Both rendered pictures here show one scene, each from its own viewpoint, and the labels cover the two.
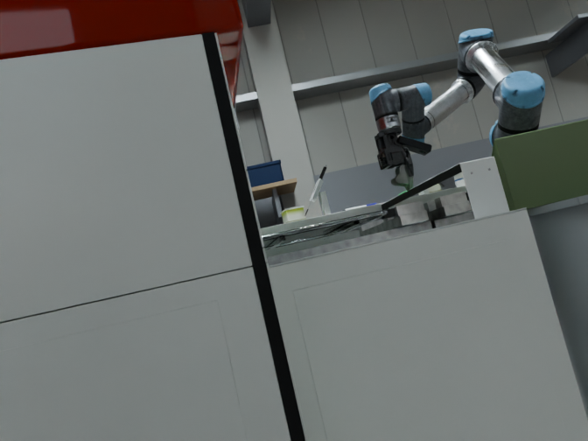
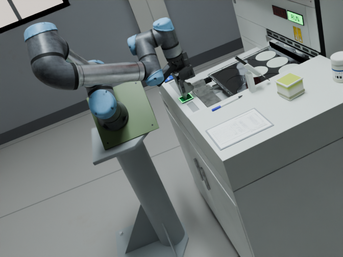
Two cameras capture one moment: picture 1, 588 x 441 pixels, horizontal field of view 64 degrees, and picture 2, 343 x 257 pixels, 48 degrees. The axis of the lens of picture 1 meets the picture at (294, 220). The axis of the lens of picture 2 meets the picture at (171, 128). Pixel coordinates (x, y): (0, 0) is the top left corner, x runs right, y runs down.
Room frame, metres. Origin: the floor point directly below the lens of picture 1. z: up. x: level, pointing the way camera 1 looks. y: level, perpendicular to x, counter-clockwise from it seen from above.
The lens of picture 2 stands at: (3.02, -0.37, 1.78)
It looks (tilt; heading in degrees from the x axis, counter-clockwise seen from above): 32 degrees down; 185
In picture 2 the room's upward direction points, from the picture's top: 22 degrees counter-clockwise
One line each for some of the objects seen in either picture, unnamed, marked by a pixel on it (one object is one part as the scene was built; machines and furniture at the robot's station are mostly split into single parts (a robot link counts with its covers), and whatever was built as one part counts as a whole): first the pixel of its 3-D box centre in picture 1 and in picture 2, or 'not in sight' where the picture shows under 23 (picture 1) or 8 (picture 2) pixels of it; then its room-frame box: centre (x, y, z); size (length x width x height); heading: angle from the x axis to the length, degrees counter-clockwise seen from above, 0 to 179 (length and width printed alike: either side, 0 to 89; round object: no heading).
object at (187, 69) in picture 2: (392, 149); (179, 67); (1.51, -0.37, 1.11); 0.09 x 0.08 x 0.12; 101
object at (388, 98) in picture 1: (383, 102); (165, 33); (1.51, -0.38, 1.27); 0.09 x 0.08 x 0.11; 90
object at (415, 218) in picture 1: (389, 227); (210, 102); (1.45, -0.28, 0.87); 0.36 x 0.08 x 0.03; 11
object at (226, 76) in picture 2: (306, 234); (257, 72); (1.39, -0.03, 0.90); 0.34 x 0.34 x 0.01; 11
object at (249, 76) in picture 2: (318, 198); (252, 75); (1.65, -0.10, 1.03); 0.06 x 0.04 x 0.13; 101
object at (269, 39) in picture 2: not in sight; (291, 54); (1.33, 0.16, 0.89); 0.44 x 0.02 x 0.10; 11
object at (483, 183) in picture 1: (433, 207); (181, 101); (1.39, -0.41, 0.89); 0.55 x 0.09 x 0.14; 11
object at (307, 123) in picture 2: (316, 241); (280, 117); (1.79, -0.06, 0.89); 0.62 x 0.35 x 0.14; 101
